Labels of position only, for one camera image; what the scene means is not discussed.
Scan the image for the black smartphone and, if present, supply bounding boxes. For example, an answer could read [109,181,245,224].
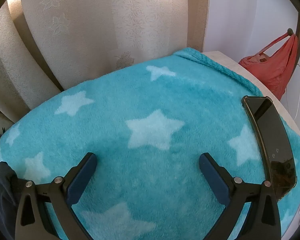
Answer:
[241,95,297,202]

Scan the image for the turquoise printed fleece blanket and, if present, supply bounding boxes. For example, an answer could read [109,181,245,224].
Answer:
[0,47,300,240]

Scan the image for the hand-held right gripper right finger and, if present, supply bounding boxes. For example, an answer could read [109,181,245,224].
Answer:
[199,152,282,240]

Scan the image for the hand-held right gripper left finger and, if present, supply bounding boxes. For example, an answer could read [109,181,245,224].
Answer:
[15,152,98,240]

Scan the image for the white cable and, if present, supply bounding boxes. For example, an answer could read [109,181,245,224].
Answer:
[285,85,299,120]

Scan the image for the dark navy pants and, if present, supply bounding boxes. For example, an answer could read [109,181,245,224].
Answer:
[0,161,23,240]

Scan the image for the red fabric bag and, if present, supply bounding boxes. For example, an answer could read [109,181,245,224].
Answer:
[238,32,299,101]

